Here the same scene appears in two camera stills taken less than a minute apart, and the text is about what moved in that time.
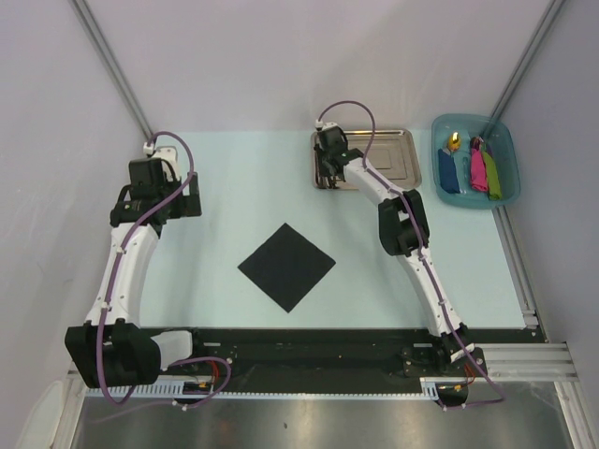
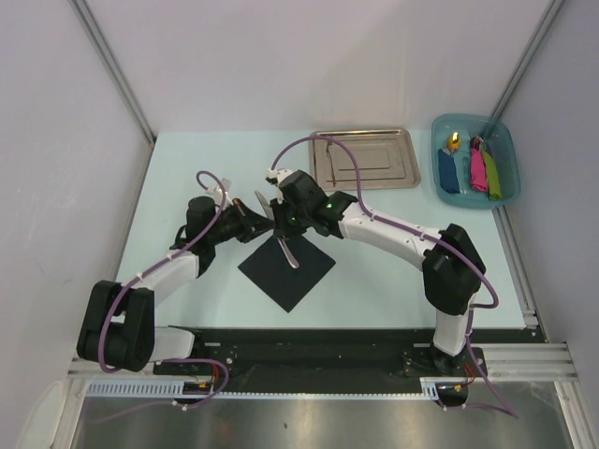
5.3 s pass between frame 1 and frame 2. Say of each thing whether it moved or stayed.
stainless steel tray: stayed
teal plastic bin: stayed
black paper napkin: stayed
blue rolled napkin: stayed
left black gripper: moved
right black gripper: moved
